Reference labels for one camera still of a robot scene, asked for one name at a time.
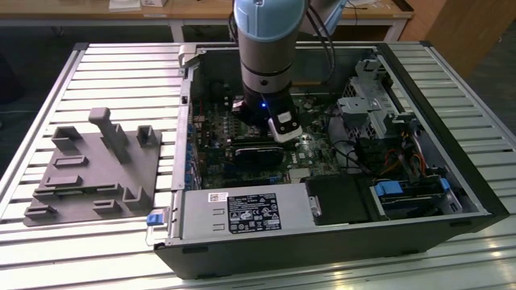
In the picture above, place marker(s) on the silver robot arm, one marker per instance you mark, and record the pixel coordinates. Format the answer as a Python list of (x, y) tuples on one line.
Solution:
[(265, 60)]

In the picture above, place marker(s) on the black graphics card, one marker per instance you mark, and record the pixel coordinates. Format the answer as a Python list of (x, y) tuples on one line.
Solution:
[(257, 155)]

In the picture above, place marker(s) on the green motherboard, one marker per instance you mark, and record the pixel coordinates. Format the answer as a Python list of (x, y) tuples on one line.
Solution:
[(319, 145)]

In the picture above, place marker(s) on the small silver heatsink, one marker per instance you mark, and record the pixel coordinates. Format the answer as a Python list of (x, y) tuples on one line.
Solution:
[(300, 172)]

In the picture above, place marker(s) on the grey metal drive cage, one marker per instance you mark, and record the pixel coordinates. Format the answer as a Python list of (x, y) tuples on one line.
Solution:
[(376, 121)]

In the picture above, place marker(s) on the black drive bay box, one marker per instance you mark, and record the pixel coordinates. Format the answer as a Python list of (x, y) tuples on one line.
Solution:
[(339, 199)]

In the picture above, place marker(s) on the grey power supply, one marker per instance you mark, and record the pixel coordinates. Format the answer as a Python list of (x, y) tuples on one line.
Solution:
[(201, 211)]

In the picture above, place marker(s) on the hard disk in blue carrier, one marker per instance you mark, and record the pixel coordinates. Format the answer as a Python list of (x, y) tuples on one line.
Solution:
[(388, 190)]

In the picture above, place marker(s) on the blue case release latch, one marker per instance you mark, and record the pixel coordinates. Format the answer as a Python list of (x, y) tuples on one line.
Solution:
[(155, 220)]

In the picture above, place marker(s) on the grey parts rack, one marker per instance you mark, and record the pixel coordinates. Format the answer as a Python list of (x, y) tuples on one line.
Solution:
[(96, 169)]

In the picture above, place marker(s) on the white box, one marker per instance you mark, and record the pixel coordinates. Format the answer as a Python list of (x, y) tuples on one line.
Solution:
[(153, 3), (124, 5)]

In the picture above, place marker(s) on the black open PC case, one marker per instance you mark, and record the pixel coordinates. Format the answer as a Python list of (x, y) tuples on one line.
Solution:
[(281, 256)]

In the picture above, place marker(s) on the blue drive bay tab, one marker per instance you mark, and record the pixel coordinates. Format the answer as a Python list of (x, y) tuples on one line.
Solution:
[(444, 185)]

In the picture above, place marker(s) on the wooden desk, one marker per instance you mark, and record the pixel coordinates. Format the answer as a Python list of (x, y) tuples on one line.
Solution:
[(80, 13)]

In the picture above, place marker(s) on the wooden cabinet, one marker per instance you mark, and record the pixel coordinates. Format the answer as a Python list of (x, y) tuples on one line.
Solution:
[(455, 30)]

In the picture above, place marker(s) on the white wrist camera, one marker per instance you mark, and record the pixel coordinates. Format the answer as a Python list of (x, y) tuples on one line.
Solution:
[(287, 127)]

